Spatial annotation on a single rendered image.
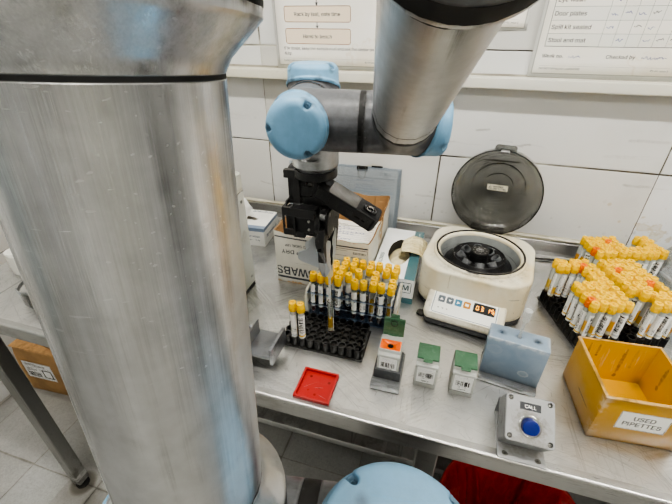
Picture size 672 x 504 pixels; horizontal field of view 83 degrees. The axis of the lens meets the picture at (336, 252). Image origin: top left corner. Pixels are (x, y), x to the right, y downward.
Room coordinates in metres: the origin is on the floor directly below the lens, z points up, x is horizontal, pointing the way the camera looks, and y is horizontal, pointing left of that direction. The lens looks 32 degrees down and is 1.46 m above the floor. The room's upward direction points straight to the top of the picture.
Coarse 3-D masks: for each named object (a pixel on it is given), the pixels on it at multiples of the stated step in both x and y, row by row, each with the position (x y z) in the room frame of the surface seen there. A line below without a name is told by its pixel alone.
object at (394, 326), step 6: (384, 318) 0.53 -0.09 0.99; (390, 318) 0.53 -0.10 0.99; (396, 318) 0.53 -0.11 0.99; (384, 324) 0.53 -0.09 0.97; (390, 324) 0.53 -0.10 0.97; (396, 324) 0.53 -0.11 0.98; (402, 324) 0.52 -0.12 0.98; (384, 330) 0.53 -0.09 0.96; (390, 330) 0.53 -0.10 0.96; (396, 330) 0.52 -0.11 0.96; (402, 330) 0.52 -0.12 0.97; (396, 336) 0.52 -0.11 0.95; (402, 336) 0.52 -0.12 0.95
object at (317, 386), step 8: (312, 368) 0.50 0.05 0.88; (304, 376) 0.49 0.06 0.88; (312, 376) 0.49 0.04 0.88; (320, 376) 0.49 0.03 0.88; (328, 376) 0.49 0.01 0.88; (336, 376) 0.48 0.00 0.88; (304, 384) 0.47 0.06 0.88; (312, 384) 0.47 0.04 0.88; (320, 384) 0.47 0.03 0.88; (328, 384) 0.47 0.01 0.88; (296, 392) 0.45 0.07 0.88; (304, 392) 0.45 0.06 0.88; (312, 392) 0.45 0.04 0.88; (320, 392) 0.45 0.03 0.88; (328, 392) 0.45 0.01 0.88; (312, 400) 0.43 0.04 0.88; (320, 400) 0.43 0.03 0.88; (328, 400) 0.43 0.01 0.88
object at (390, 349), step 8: (384, 336) 0.52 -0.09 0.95; (392, 336) 0.52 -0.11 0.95; (384, 344) 0.50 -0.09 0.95; (392, 344) 0.50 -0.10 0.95; (400, 344) 0.50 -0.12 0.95; (384, 352) 0.49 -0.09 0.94; (392, 352) 0.48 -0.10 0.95; (400, 352) 0.48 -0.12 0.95; (384, 360) 0.48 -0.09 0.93; (392, 360) 0.48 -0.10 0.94; (400, 360) 0.51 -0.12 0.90; (384, 368) 0.48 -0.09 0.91; (392, 368) 0.47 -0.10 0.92
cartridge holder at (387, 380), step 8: (376, 360) 0.50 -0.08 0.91; (376, 368) 0.48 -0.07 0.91; (400, 368) 0.48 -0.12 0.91; (376, 376) 0.48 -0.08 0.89; (384, 376) 0.47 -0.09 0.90; (392, 376) 0.47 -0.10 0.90; (400, 376) 0.48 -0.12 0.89; (376, 384) 0.46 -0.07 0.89; (384, 384) 0.46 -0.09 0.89; (392, 384) 0.46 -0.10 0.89; (392, 392) 0.45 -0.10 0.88
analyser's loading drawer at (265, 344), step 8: (256, 320) 0.57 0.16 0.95; (256, 328) 0.56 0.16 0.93; (256, 336) 0.56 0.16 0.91; (264, 336) 0.56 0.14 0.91; (272, 336) 0.56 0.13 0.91; (280, 336) 0.54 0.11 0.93; (256, 344) 0.54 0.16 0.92; (264, 344) 0.54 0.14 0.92; (272, 344) 0.52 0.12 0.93; (280, 344) 0.54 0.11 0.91; (256, 352) 0.51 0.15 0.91; (264, 352) 0.51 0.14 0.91; (272, 352) 0.50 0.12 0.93; (272, 360) 0.50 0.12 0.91
